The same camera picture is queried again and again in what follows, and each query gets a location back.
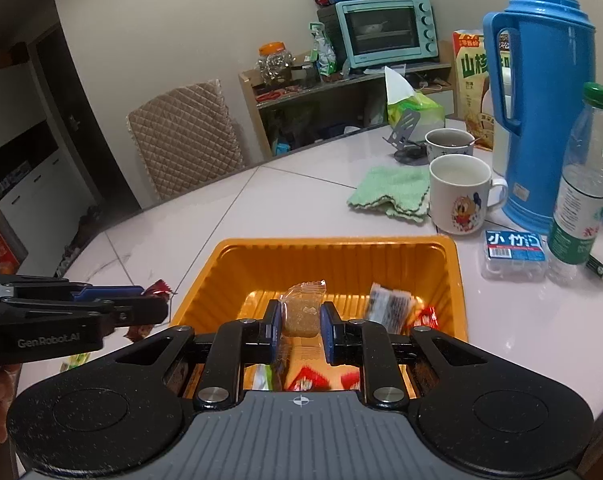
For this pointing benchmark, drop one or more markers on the green tissue pack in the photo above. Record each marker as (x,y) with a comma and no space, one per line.
(416,107)

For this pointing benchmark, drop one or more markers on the small white tube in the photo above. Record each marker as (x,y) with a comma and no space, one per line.
(601,270)

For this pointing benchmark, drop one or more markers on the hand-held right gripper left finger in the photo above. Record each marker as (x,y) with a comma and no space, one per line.
(276,327)

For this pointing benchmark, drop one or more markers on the clear water bottle green cap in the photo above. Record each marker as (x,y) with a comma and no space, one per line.
(579,185)

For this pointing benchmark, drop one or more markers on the small dark red candy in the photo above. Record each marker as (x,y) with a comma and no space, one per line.
(159,291)

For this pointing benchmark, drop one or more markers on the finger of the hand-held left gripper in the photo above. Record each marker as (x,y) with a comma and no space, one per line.
(136,312)
(106,291)

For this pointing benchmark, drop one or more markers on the teal toaster oven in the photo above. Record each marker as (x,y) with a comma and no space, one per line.
(381,30)

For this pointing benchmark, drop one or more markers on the white patterned mug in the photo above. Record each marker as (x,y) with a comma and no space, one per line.
(449,145)

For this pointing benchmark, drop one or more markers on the small red wrapped candy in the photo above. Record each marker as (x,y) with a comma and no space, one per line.
(426,317)

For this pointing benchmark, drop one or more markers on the silver foil snack packet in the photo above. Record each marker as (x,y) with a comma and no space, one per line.
(76,360)

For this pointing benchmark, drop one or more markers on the clear box blue label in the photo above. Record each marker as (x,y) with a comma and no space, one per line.
(514,252)

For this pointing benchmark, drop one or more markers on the beige quilted chair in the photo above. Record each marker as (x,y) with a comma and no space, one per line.
(186,140)

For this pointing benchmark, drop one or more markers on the grey striped snack packet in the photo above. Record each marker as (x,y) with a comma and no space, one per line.
(389,307)

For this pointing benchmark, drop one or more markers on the glass jar orange lid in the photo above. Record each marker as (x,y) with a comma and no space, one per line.
(275,65)

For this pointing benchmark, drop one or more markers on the wooden shelf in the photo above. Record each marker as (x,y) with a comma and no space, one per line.
(331,105)

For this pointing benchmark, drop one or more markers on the red orange snack packet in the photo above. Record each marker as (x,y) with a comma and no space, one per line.
(306,379)

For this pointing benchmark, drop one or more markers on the brown snack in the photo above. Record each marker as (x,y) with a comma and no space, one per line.
(304,310)

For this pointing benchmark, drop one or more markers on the white cartoon mug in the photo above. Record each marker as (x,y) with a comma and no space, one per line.
(459,195)

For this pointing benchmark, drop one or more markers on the large red snack packet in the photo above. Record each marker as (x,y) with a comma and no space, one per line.
(351,379)

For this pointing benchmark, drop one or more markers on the green white snack bag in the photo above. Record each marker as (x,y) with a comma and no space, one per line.
(324,52)

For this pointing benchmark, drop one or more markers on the grey phone stand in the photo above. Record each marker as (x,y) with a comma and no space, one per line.
(406,135)

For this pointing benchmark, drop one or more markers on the blue thermos flask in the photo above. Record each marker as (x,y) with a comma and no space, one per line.
(546,110)

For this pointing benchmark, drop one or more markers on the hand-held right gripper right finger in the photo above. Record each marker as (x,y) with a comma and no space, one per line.
(329,332)

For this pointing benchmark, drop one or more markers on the white cabinet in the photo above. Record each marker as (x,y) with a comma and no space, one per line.
(41,200)

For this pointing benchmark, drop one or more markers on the orange plastic basket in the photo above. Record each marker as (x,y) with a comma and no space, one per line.
(331,260)

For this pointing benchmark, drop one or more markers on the yellow green food box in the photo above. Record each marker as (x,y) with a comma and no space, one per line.
(469,85)

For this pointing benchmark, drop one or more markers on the green dish cloth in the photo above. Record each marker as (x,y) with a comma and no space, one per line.
(391,190)

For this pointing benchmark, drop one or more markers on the green candy packet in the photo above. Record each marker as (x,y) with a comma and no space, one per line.
(264,377)

